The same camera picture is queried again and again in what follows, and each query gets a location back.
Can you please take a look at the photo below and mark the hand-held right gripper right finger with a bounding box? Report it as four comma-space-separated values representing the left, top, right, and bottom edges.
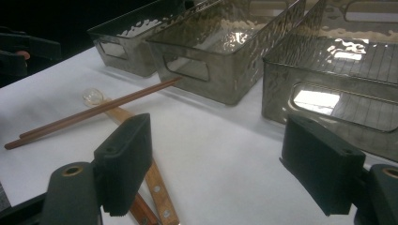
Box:
279, 113, 366, 218

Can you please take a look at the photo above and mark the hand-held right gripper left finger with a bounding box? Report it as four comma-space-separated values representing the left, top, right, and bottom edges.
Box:
93, 112, 154, 218

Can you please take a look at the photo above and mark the dark wooden-handled knife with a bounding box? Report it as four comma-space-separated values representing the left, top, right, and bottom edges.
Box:
129, 192, 161, 225

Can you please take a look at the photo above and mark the smoky clear bin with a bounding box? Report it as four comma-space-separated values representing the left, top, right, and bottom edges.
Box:
145, 0, 307, 107
262, 0, 398, 163
86, 0, 201, 78

